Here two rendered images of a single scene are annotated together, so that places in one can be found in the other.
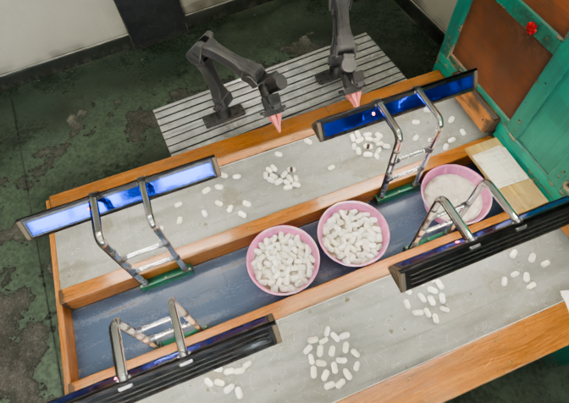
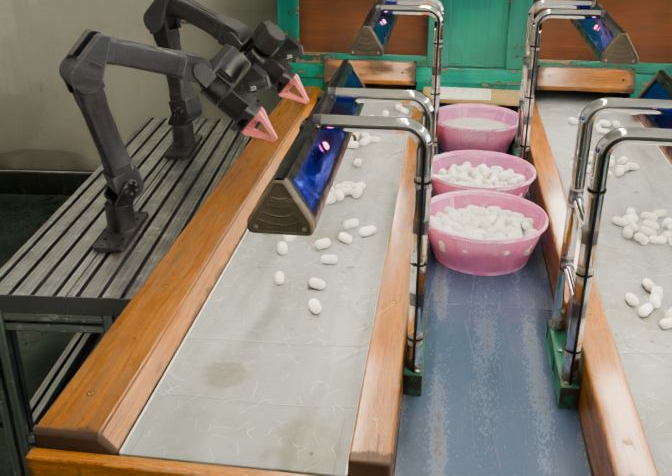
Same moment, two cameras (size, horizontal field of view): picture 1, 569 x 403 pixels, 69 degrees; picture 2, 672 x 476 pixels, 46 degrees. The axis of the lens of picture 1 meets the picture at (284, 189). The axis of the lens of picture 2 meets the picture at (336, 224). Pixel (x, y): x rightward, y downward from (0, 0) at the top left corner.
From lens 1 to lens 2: 1.73 m
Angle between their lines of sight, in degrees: 57
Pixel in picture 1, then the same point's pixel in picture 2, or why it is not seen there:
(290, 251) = (468, 219)
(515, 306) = not seen: hidden behind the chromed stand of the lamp
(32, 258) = not seen: outside the picture
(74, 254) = (255, 434)
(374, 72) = (222, 129)
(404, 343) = (656, 190)
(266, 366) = (655, 275)
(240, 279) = (473, 292)
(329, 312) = not seen: hidden behind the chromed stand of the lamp
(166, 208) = (270, 295)
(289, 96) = (171, 181)
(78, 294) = (385, 427)
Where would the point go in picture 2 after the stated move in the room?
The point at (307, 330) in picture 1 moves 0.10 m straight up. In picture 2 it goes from (609, 236) to (617, 191)
